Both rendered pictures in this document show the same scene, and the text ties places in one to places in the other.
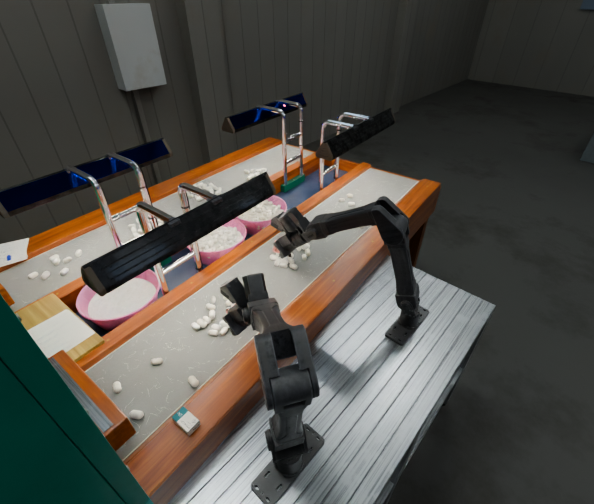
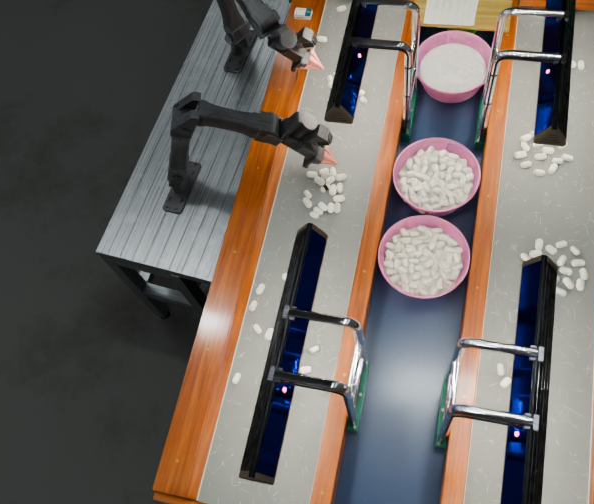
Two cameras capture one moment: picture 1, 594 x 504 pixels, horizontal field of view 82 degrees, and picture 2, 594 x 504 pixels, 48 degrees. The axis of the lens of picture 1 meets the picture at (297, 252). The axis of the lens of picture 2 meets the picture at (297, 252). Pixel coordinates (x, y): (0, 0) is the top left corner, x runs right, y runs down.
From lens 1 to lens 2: 2.36 m
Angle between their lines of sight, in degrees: 78
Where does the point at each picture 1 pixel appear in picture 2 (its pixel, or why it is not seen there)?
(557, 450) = (56, 314)
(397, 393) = not seen: hidden behind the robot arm
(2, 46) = not seen: outside the picture
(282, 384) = not seen: outside the picture
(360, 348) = (219, 143)
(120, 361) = (389, 28)
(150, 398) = (343, 21)
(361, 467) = (197, 69)
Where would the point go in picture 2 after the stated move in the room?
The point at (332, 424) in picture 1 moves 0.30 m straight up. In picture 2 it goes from (222, 83) to (202, 24)
